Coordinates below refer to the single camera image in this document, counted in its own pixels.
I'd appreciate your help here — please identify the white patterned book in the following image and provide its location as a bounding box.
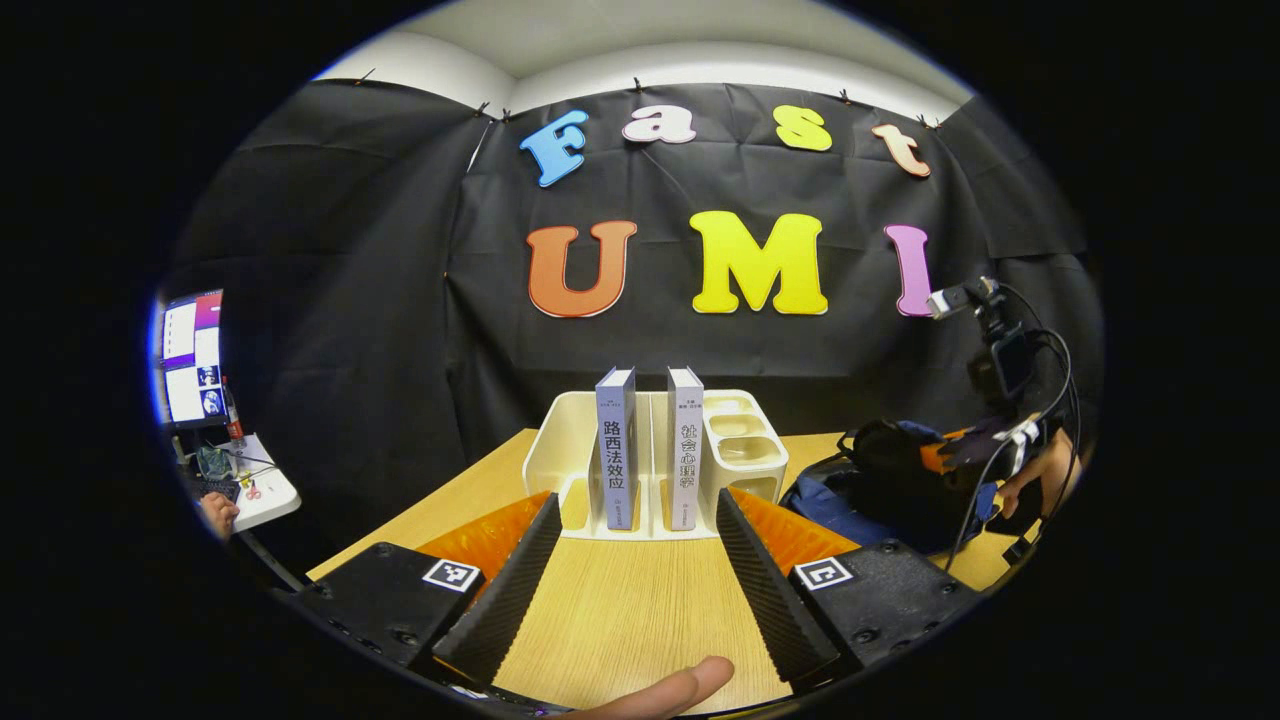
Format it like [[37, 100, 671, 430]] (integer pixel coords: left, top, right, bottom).
[[667, 367, 705, 532]]

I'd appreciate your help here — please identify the blue schoolbag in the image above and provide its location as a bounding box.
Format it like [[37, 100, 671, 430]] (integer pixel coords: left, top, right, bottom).
[[778, 418, 1011, 556]]

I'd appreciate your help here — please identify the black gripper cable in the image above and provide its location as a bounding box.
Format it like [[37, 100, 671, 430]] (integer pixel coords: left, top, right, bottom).
[[945, 283, 1083, 573]]

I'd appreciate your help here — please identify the cream plastic bookshelf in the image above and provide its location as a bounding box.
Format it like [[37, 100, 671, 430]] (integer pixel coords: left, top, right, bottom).
[[522, 388, 791, 542]]

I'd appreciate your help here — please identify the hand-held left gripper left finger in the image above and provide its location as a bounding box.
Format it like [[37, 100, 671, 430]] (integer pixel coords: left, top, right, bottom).
[[290, 490, 563, 693]]

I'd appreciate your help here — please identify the black backdrop cloth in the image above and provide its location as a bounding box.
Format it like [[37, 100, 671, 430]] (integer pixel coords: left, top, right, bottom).
[[150, 60, 1106, 561]]

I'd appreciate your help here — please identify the grey-blue book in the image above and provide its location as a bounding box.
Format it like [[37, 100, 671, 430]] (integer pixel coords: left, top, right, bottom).
[[595, 367, 638, 532]]

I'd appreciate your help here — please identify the computer monitor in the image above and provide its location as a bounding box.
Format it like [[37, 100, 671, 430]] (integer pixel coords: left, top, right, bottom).
[[158, 290, 226, 429]]

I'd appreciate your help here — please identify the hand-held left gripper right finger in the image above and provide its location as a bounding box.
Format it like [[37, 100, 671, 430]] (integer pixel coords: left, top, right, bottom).
[[715, 488, 986, 694]]

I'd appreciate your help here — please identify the small white side table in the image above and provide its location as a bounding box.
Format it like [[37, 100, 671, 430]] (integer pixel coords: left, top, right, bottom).
[[190, 432, 301, 533]]

